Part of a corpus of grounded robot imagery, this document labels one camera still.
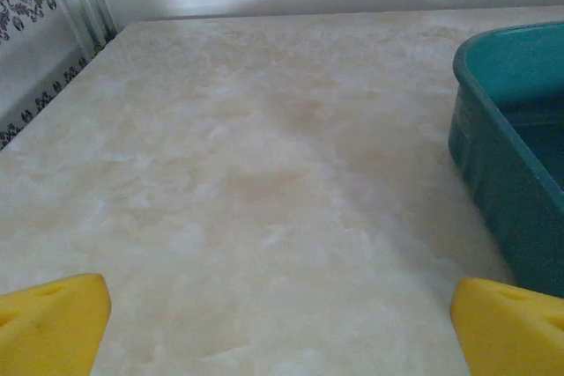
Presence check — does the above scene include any aluminium frame post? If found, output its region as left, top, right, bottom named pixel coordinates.
left=43, top=0, right=119, bottom=58

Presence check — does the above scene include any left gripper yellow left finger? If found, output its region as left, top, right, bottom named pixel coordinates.
left=0, top=273, right=112, bottom=376

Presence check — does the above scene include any teal plastic bin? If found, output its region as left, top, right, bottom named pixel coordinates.
left=448, top=21, right=564, bottom=300

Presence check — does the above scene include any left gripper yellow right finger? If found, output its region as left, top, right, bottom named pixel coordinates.
left=449, top=276, right=564, bottom=376

